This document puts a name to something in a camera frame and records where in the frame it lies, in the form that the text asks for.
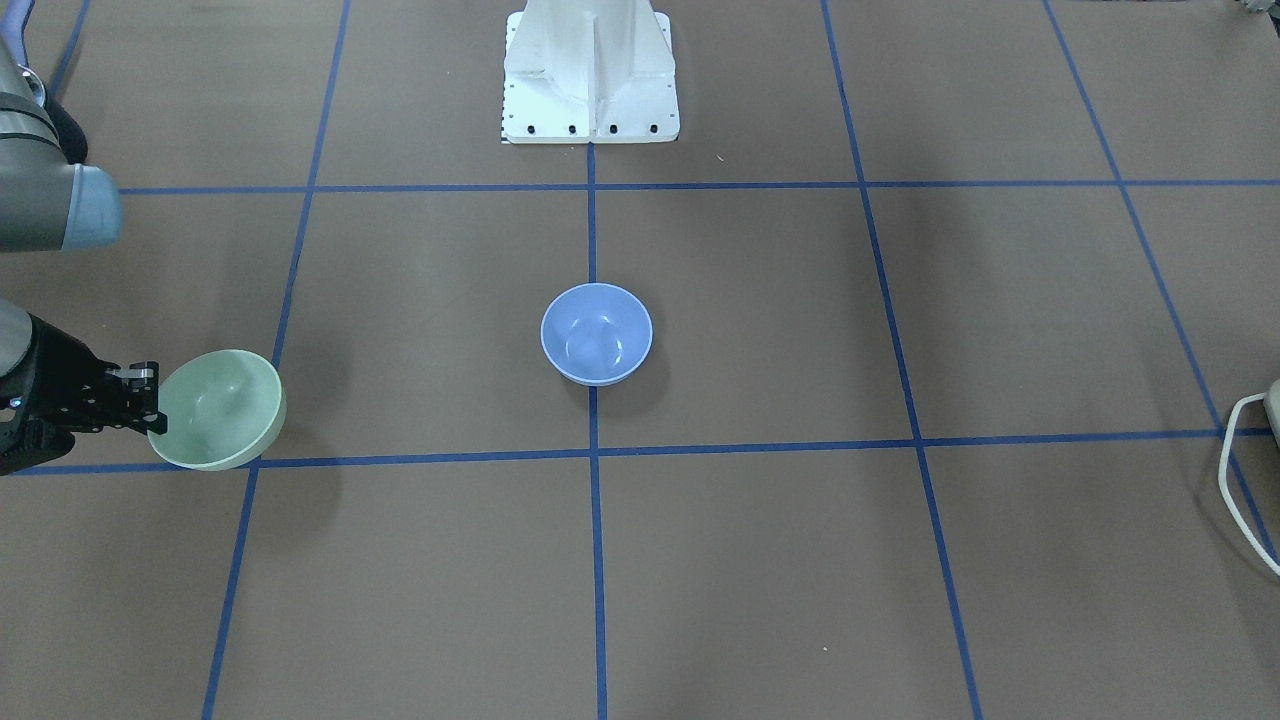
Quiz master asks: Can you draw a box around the dark blue lidded pot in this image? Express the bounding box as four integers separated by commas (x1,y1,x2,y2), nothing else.
1,1,88,164

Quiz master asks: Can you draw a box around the silver white toaster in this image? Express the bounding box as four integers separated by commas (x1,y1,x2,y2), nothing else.
1262,379,1280,439

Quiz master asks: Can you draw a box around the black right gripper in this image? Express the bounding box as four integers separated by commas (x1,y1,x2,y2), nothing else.
1,316,166,475

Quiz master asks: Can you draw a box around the white toaster power cable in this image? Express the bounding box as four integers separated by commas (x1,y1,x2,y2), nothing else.
1219,393,1280,579

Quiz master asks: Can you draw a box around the blue bowl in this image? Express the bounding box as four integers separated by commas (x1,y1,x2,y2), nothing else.
539,282,655,387

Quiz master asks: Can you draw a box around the green bowl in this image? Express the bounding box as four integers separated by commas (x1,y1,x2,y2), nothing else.
148,348,288,471

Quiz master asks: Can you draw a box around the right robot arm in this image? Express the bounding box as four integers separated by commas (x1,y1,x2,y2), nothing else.
1,44,166,475

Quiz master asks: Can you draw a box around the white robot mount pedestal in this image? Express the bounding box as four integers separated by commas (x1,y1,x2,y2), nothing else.
500,1,681,145

